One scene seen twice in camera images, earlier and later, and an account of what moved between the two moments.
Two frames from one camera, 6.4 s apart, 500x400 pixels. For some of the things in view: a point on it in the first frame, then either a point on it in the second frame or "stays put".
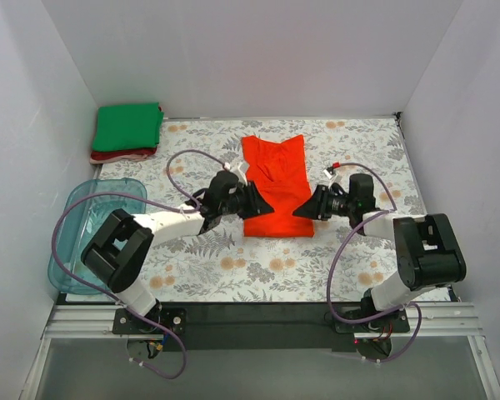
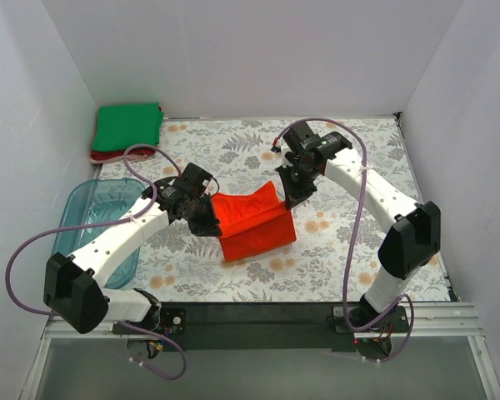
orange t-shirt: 279,170 → 252,224
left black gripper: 247,200 → 202,217
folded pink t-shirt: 119,157 stays put
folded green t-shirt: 128,127 stays put
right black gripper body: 322,203 → 294,188
